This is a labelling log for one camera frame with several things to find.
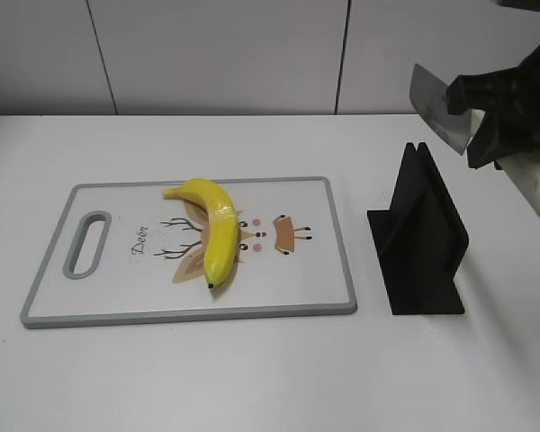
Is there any white handled cleaver knife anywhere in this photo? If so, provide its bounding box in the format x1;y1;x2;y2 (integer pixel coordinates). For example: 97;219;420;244
409;64;540;218

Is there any white grey cutting board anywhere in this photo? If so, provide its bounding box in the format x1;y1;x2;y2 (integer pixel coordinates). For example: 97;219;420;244
20;176;357;329

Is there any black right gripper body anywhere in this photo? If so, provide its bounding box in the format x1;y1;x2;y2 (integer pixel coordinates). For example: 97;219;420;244
499;45;540;152

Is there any black knife stand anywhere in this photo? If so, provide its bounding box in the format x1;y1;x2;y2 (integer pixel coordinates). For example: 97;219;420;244
366;142;469;315

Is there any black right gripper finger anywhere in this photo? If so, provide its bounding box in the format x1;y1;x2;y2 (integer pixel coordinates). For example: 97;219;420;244
466;113;527;169
445;67;522;115

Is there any yellow plastic banana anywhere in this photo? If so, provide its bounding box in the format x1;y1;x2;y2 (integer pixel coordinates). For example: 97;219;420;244
162;178;239;288

